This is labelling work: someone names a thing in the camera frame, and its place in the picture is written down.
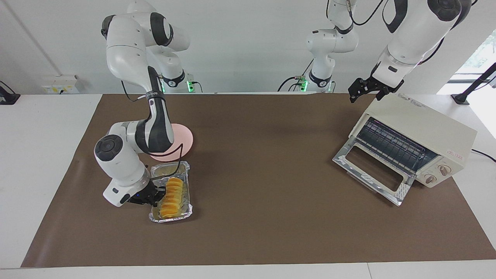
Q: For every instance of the golden sliced bread loaf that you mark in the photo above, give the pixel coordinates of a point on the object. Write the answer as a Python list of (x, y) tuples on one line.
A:
[(172, 201)]

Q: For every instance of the aluminium foil tray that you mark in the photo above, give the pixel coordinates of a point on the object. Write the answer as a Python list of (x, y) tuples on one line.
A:
[(185, 182)]

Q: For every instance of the glass oven door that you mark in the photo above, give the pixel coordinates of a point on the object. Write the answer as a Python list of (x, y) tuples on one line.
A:
[(374, 166)]

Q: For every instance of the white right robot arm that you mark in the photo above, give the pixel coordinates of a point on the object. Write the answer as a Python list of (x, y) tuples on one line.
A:
[(124, 50)]

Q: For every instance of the pink round plate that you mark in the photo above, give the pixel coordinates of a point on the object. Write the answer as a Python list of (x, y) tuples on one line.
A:
[(184, 139)]

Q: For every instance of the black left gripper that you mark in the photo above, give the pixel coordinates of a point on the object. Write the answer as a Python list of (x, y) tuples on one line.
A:
[(358, 88)]

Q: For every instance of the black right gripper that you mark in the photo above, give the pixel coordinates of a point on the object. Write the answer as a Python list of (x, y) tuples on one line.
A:
[(145, 195)]

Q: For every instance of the bright window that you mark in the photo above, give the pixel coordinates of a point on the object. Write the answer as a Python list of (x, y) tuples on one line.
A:
[(480, 54)]

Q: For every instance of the black table clamp stand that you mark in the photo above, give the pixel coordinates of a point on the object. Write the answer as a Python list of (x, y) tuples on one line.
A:
[(7, 99), (461, 97)]

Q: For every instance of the cream oven knob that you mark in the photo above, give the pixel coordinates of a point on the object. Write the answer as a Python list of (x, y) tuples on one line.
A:
[(445, 169), (430, 179)]

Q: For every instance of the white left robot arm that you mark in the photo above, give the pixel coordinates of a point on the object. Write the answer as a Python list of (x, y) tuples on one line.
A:
[(418, 31)]

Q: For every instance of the white wall power outlet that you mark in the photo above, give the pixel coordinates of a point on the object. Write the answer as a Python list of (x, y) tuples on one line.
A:
[(58, 87)]

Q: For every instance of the brown paper table mat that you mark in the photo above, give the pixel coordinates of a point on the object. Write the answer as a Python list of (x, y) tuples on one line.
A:
[(271, 193)]

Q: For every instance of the cream white toaster oven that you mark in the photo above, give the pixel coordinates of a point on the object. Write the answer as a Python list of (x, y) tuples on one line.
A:
[(426, 120)]

